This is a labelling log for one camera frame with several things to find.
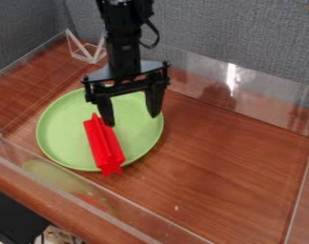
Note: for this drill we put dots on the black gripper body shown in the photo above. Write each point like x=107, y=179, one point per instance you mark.
x=127, y=73

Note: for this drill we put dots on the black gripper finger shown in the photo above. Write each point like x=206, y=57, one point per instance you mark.
x=154, y=98
x=106, y=111

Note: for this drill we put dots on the red cross-shaped bar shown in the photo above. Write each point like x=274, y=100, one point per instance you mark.
x=105, y=145

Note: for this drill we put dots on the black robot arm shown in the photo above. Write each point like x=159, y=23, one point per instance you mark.
x=123, y=18

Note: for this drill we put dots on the clear acrylic corner bracket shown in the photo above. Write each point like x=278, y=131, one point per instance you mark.
x=85, y=51

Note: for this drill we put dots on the clear acrylic enclosure wall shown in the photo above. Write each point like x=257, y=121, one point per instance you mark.
x=223, y=180

